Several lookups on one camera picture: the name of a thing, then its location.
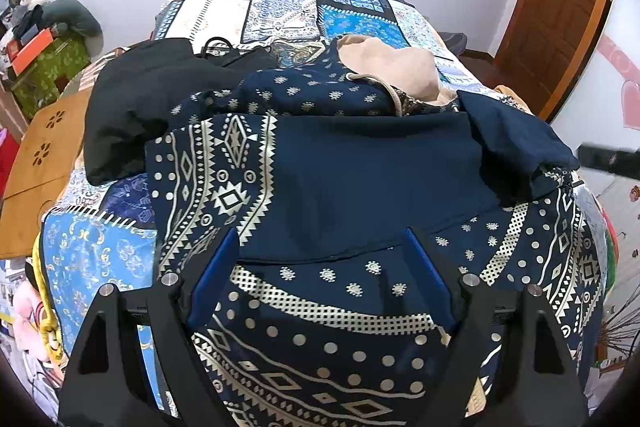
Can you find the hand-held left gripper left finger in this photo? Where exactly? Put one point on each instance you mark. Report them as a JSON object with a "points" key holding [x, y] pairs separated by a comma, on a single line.
{"points": [[216, 274]]}

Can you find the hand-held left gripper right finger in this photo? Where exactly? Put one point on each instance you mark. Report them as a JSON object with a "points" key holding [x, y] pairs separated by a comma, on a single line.
{"points": [[429, 271]]}

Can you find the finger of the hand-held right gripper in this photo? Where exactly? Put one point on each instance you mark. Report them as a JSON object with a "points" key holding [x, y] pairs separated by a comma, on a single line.
{"points": [[607, 160]]}

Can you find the navy patterned garment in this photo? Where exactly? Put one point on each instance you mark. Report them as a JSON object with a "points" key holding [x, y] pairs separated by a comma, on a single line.
{"points": [[360, 167]]}

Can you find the brown wooden door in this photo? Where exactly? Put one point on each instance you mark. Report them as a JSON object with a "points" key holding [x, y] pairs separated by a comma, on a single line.
{"points": [[555, 7]]}

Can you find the black garment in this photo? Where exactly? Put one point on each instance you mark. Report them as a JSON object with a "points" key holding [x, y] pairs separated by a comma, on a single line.
{"points": [[135, 107]]}

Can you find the grey cushion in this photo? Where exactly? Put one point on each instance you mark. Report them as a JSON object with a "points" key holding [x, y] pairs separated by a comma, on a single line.
{"points": [[456, 42]]}

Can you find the wooden folding table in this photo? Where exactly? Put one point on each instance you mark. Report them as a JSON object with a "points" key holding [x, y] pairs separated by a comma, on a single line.
{"points": [[45, 167]]}

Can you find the beige garment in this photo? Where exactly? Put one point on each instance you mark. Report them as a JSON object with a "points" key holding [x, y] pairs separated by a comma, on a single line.
{"points": [[400, 67]]}

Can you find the green patterned box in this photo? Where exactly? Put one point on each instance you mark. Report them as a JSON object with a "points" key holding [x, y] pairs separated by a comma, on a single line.
{"points": [[50, 69]]}

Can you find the blue patchwork bedspread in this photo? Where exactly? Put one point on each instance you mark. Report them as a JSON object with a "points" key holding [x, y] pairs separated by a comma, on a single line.
{"points": [[280, 12]]}

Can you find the orange box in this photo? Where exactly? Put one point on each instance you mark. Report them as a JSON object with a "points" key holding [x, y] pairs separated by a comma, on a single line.
{"points": [[32, 52]]}

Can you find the grey plush pillow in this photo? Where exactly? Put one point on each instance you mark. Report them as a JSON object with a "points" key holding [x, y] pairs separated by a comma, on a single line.
{"points": [[75, 17]]}

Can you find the clutter pile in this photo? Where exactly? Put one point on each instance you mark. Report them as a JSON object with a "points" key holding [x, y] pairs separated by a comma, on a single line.
{"points": [[22, 9]]}

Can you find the pink heart wall sticker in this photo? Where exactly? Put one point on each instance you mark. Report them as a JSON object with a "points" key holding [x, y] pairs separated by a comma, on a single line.
{"points": [[630, 102]]}

